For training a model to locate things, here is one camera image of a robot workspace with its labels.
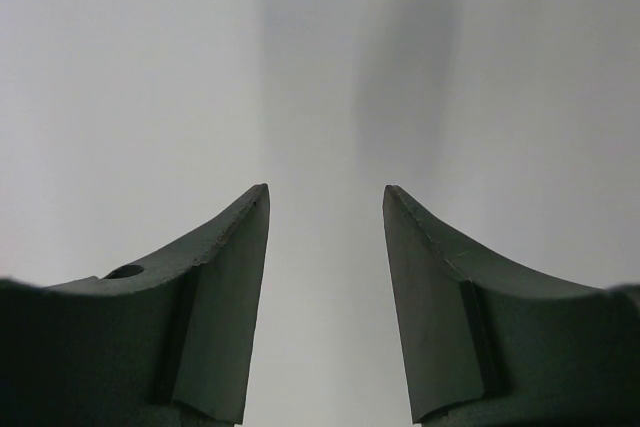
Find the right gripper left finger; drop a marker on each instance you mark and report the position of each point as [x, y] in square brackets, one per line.
[165, 340]

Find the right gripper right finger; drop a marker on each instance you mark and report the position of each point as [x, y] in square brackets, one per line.
[489, 342]

